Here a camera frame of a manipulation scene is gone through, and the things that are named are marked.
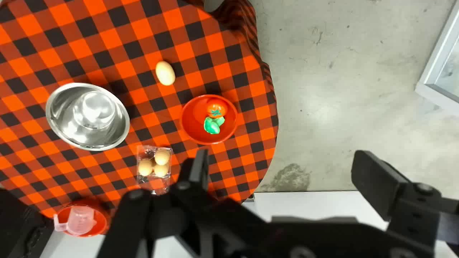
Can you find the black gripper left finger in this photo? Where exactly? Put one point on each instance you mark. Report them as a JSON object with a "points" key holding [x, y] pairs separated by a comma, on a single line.
{"points": [[143, 218]]}

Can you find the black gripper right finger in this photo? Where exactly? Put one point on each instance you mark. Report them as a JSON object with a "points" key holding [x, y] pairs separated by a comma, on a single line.
{"points": [[413, 209]]}

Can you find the red tomato plush toy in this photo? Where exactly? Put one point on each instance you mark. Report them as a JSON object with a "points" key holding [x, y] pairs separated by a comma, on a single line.
{"points": [[215, 118]]}

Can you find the red bowl holding tomato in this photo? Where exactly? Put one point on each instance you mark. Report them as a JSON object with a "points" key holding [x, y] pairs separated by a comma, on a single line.
{"points": [[194, 113]]}

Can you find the red bowl with plastic cup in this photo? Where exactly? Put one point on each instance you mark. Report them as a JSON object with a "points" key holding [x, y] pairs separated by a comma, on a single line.
{"points": [[99, 217]]}

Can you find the clear plastic egg carton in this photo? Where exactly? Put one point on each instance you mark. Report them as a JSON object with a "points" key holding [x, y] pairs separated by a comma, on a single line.
{"points": [[153, 168]]}

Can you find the clear pink plastic cup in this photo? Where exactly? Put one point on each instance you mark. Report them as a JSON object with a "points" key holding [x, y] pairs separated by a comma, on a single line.
{"points": [[79, 221]]}

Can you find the steel mixing bowl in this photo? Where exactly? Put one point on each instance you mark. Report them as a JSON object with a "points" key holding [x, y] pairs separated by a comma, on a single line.
{"points": [[87, 116]]}

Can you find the loose beige egg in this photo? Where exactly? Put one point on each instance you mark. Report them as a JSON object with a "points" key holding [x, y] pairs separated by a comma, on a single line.
{"points": [[165, 73]]}

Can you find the orange black checkered tablecloth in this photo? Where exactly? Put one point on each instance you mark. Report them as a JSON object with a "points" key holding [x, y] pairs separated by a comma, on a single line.
{"points": [[116, 45]]}

